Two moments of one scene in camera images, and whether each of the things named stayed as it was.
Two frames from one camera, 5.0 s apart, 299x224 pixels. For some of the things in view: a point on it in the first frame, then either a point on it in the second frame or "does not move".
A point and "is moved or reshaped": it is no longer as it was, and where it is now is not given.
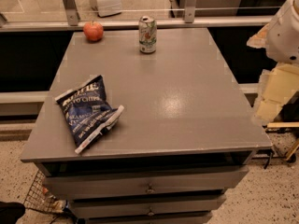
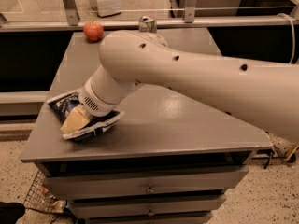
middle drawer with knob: (147, 205) does not move
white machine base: (105, 0) does not move
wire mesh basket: (39, 198) does not move
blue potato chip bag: (87, 112) is moved or reshaped
